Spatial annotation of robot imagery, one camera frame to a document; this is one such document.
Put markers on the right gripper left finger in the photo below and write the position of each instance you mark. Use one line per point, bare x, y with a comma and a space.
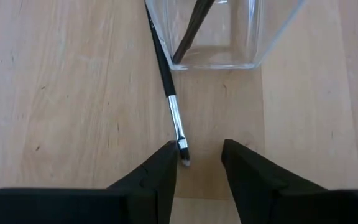
104, 208

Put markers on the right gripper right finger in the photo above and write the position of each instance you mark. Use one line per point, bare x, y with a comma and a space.
291, 205

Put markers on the long black pen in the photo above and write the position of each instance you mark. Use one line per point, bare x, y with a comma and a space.
163, 68

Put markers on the black makeup brush silver ferrule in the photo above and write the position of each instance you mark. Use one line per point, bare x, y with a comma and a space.
193, 28

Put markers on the clear acrylic organizer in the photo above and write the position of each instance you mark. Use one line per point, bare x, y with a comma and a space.
244, 37

